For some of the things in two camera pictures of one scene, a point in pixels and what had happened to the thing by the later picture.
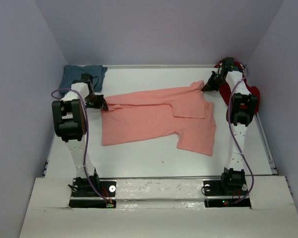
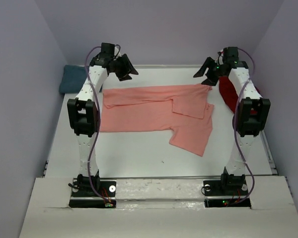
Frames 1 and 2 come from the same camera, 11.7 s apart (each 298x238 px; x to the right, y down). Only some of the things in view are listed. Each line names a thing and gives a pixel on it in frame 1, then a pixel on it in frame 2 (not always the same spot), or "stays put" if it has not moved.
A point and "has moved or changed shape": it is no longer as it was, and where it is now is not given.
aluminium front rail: x=158 y=177 stays put
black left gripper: x=99 y=104 to x=128 y=65
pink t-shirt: x=135 y=117 has moved or changed shape
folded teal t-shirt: x=70 y=73 stays put
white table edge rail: x=160 y=66 stays put
